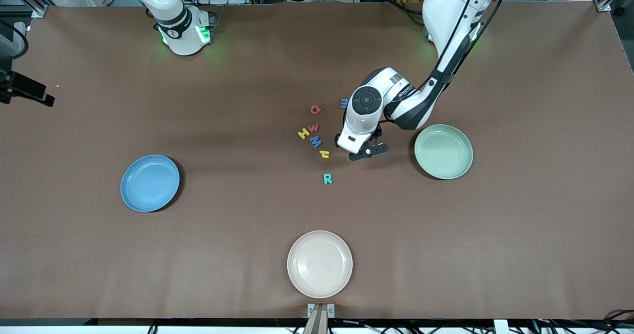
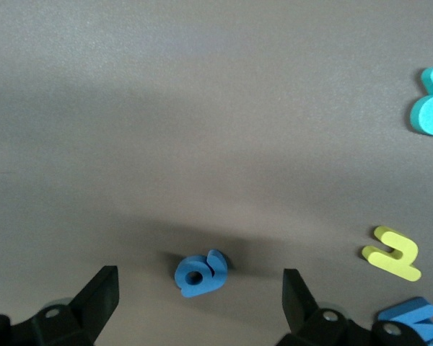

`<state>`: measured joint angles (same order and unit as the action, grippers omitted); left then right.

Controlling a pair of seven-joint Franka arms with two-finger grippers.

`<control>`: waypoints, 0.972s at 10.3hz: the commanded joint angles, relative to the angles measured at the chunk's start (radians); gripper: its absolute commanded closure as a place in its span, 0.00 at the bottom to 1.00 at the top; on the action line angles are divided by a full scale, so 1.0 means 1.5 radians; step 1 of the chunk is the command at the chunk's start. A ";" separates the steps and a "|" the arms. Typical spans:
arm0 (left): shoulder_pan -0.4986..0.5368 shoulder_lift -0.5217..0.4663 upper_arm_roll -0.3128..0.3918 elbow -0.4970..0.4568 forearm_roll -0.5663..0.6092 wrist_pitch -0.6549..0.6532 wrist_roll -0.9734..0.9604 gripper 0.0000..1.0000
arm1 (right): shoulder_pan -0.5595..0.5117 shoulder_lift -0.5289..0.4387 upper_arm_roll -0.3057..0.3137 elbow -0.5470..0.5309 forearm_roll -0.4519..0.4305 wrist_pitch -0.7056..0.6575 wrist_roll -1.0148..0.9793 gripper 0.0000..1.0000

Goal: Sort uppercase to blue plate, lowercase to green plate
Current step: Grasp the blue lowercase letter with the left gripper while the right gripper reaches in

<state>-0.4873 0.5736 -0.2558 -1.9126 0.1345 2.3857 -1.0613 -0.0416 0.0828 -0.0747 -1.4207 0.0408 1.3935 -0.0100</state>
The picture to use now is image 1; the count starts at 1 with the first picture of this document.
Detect green plate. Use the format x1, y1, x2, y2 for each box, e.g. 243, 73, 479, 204
414, 124, 474, 180

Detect blue plate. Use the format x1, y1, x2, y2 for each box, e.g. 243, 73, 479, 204
120, 155, 181, 213

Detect beige plate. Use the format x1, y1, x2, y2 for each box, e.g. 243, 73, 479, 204
287, 230, 354, 299

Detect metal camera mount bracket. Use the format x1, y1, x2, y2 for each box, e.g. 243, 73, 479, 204
307, 303, 336, 334

